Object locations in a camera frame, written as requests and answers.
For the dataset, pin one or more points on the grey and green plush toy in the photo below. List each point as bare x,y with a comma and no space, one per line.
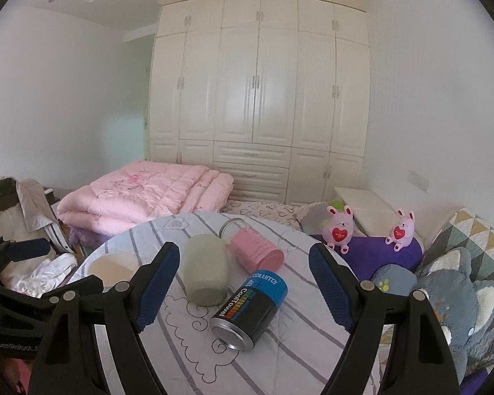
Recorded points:
313,219

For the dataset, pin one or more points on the beige and brown jacket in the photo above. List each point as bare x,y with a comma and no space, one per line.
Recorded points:
8,210

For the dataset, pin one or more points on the grey elephant plush toy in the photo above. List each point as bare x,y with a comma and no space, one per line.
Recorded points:
448,308

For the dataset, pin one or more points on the heart print bed sheet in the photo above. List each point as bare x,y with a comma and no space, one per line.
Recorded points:
271,210

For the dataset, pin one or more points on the purple blanket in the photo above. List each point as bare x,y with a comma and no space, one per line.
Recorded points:
84,238

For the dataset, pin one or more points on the black and blue cup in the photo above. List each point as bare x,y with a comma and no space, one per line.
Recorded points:
251,308

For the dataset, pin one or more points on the round striped table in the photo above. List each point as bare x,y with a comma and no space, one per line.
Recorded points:
280,358

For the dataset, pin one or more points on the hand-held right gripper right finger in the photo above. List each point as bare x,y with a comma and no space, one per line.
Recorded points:
331,292

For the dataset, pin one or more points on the pink folded quilt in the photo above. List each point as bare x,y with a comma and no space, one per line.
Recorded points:
148,193

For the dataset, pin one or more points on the cream wardrobe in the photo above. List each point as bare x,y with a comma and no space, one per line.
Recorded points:
238,90

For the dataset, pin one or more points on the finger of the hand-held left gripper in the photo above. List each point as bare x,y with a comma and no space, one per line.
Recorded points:
20,294
26,250

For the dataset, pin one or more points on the triangle pattern cushion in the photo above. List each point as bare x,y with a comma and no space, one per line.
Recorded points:
477,234

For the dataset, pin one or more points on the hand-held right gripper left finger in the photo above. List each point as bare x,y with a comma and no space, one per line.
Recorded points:
156,288

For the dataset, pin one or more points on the large pink bunny toy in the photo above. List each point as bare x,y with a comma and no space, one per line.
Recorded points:
338,230

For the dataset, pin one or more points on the white cloth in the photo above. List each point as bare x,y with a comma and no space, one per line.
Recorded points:
53,268

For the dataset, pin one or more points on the small pink bunny toy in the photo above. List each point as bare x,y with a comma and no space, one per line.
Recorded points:
401,230

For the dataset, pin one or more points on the grey-green cup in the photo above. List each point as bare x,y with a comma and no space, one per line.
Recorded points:
203,271

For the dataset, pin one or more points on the dark wooden furniture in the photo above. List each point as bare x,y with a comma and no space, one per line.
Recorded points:
50,194

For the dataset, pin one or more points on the purple pillow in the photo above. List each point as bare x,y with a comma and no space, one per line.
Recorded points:
374,257

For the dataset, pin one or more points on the white bedside table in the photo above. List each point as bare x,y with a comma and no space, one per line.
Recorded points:
374,210

